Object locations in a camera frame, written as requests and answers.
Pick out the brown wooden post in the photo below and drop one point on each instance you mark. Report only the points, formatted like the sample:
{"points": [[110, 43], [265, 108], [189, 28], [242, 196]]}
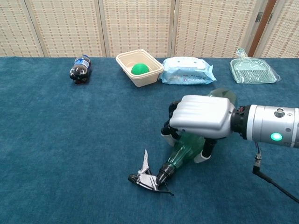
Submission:
{"points": [[261, 25]]}

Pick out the narrow woven folding screen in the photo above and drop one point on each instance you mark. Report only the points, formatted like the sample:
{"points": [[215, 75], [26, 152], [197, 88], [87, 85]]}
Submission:
{"points": [[282, 32]]}

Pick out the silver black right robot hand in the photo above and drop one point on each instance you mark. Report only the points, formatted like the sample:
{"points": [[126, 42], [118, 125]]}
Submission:
{"points": [[201, 114]]}

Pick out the beige rectangular food container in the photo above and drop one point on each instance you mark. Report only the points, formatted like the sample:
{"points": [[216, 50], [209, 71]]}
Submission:
{"points": [[142, 79]]}

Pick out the green ball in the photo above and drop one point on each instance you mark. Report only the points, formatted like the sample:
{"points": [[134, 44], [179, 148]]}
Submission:
{"points": [[140, 69]]}

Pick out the blue table mat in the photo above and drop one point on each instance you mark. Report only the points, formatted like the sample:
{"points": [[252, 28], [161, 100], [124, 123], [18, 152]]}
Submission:
{"points": [[70, 140]]}

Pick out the green spray bottle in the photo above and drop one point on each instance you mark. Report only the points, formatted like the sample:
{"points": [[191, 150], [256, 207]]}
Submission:
{"points": [[187, 149]]}

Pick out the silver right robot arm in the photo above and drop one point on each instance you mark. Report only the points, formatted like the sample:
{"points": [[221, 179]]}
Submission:
{"points": [[268, 124]]}

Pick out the mint dustpan brush set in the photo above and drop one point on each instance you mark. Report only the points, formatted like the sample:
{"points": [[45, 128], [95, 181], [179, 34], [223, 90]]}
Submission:
{"points": [[252, 72]]}

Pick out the wide woven folding screen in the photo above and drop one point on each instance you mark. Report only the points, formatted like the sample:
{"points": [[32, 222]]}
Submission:
{"points": [[140, 28]]}

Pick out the small cola bottle blue label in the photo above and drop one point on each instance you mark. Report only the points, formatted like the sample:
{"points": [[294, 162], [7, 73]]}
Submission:
{"points": [[80, 70]]}

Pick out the light blue wet wipes pack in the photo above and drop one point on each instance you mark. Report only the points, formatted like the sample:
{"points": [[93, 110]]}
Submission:
{"points": [[187, 72]]}

